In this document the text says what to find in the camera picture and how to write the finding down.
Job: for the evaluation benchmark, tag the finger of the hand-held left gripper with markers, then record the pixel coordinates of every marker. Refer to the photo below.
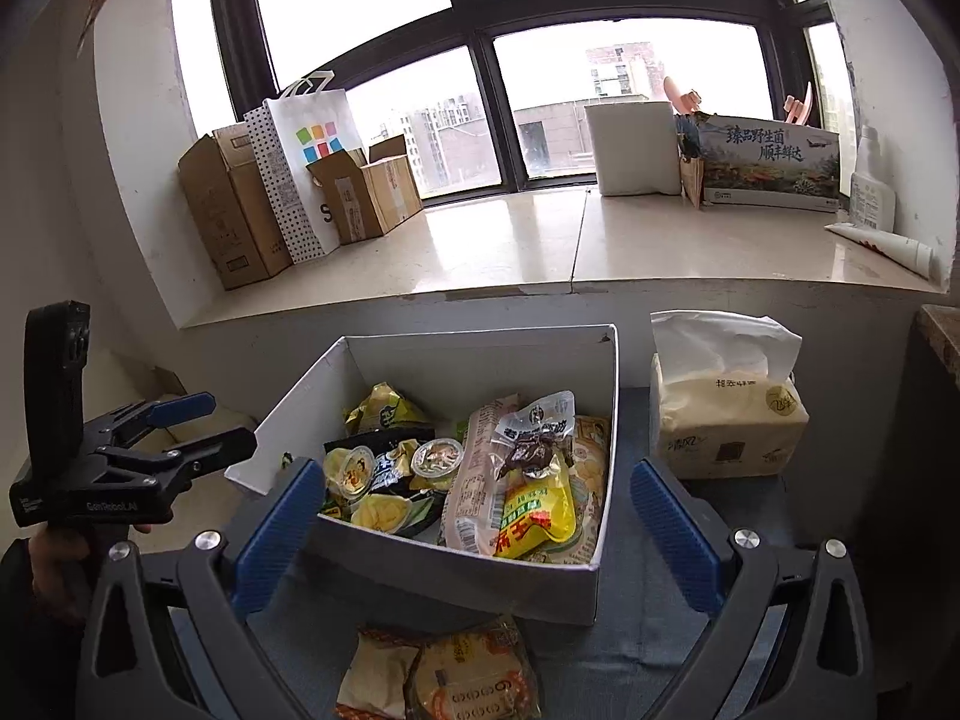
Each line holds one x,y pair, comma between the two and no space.
180,409
217,450

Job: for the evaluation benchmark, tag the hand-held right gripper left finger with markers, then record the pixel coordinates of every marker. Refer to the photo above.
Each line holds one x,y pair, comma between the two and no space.
277,532

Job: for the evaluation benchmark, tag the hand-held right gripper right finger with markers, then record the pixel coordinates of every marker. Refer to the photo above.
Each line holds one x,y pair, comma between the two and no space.
675,532

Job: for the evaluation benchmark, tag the white cardboard box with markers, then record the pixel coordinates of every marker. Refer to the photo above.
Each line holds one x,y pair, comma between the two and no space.
480,367

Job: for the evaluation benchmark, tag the person's left hand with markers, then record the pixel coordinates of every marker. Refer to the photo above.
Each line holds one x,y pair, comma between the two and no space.
64,570

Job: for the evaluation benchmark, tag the clear jelly cup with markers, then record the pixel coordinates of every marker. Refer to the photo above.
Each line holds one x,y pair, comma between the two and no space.
350,471
436,457

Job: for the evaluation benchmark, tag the cream tissue pack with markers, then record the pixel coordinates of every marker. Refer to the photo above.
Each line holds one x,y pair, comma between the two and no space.
720,435

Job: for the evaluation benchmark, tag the blue table cloth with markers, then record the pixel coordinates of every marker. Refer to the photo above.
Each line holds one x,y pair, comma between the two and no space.
637,652

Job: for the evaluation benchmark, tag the black snack bag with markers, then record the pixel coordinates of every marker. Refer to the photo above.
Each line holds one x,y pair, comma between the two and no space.
390,465

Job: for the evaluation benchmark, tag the yellow red snack packet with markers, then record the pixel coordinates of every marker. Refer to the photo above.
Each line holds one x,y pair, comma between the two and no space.
536,510

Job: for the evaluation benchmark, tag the green yellow chip bag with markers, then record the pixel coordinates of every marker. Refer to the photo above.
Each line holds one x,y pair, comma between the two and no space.
386,409

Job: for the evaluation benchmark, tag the pale bread packet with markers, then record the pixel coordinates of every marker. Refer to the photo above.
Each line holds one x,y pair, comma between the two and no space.
375,679

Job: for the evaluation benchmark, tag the clear dark snack packet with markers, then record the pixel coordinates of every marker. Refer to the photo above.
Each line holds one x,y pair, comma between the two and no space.
532,427

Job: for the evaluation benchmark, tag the tall brown cardboard box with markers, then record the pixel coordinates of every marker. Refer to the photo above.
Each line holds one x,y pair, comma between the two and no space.
232,225

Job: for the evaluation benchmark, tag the long pink snack packet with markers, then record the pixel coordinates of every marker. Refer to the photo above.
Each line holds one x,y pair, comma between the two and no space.
472,495

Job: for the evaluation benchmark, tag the orange print cake packet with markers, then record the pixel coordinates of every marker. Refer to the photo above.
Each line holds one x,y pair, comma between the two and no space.
472,679

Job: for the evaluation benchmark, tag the polka dot paper bag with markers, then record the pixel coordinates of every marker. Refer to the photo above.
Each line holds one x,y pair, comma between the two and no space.
300,187

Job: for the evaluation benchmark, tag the open brown cardboard box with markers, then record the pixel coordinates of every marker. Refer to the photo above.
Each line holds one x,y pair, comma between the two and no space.
390,195

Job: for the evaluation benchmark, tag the beige stone windowsill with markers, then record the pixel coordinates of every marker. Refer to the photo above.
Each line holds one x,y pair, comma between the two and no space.
525,240

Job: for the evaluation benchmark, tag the brown stone ledge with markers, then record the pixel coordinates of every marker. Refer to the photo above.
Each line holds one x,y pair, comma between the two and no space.
943,330

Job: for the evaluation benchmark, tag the brown paper bag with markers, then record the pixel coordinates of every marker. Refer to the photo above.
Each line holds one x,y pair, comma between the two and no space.
690,180

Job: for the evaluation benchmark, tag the white squeeze tube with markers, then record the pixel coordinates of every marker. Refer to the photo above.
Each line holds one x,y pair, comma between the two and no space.
885,244

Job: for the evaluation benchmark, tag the landscape print box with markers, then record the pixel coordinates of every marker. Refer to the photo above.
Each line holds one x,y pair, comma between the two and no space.
765,165

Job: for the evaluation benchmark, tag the white bag on sill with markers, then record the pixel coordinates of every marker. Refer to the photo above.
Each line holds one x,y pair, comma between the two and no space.
630,150

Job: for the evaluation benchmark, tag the white plastic bottle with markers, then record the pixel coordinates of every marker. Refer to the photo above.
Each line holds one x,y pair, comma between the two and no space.
870,199

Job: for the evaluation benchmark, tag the pink plastic clip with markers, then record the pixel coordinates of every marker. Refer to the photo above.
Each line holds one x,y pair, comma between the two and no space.
799,105
681,96

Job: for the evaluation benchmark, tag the black window frame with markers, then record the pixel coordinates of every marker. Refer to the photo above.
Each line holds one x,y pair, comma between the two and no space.
499,112

